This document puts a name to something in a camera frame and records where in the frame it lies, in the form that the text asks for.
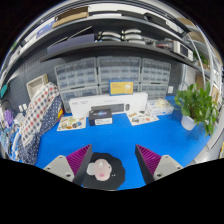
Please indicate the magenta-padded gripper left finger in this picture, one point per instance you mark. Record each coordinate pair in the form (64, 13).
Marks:
(71, 165)

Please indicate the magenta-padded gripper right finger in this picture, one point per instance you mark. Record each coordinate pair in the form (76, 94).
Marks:
(156, 165)

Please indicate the beige computer mouse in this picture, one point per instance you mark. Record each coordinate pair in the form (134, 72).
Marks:
(100, 170)

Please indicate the black round mouse pad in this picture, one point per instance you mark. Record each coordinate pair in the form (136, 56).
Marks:
(116, 170)

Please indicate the colourful sticker sheet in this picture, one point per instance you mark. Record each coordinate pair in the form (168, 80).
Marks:
(143, 119)
(71, 123)

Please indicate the navy dotted fabric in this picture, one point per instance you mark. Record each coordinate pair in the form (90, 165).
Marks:
(48, 125)

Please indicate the small black box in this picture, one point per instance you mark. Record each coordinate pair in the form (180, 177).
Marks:
(100, 117)

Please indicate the white keyboard box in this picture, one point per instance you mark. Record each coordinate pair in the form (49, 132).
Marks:
(80, 103)

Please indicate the white dotted fabric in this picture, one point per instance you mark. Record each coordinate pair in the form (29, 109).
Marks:
(40, 110)

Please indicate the green potted plant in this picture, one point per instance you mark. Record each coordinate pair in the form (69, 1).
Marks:
(196, 103)

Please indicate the yellow card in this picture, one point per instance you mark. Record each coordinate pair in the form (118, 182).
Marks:
(121, 88)

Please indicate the white woven basket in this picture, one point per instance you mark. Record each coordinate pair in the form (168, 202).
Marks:
(36, 85)

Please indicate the grey plastic drawer cabinet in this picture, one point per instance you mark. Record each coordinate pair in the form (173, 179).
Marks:
(76, 75)
(119, 68)
(155, 73)

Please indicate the dark wall shelf unit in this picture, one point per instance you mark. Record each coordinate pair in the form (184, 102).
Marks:
(110, 48)

